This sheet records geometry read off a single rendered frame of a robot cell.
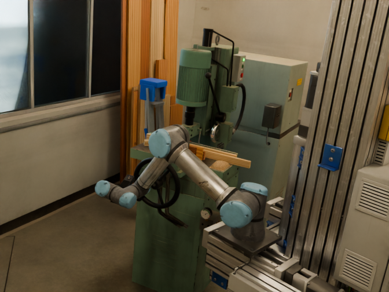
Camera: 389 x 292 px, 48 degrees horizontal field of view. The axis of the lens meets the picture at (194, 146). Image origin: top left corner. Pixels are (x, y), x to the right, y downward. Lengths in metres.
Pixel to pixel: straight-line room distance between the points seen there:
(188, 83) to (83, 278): 1.44
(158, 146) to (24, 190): 1.89
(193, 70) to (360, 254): 1.28
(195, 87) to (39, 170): 1.61
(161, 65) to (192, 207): 1.99
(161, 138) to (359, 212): 0.82
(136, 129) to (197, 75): 1.60
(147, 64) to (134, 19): 0.48
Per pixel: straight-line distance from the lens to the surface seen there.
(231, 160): 2.53
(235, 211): 1.73
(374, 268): 1.82
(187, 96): 2.48
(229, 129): 2.67
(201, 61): 2.44
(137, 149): 2.62
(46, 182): 3.68
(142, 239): 2.81
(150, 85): 3.38
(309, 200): 1.91
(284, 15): 4.70
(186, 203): 2.56
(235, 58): 2.72
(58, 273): 3.11
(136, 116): 3.92
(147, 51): 4.18
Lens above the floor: 1.75
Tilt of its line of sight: 18 degrees down
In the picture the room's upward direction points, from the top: 6 degrees clockwise
